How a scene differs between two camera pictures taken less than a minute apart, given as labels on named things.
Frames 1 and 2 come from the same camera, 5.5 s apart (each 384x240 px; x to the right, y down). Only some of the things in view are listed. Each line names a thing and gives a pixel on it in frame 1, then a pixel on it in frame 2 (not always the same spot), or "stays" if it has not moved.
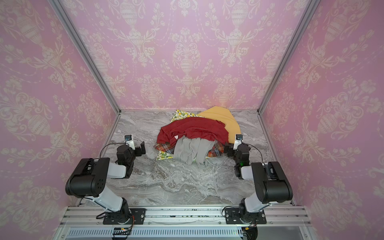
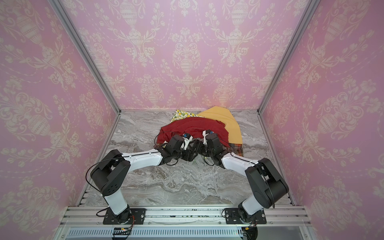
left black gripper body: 137,153 to 185,154
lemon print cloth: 178,115 stays
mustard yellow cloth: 224,115 stays
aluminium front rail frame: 85,222 stays
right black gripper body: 230,151 to 202,151
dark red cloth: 194,127 stays
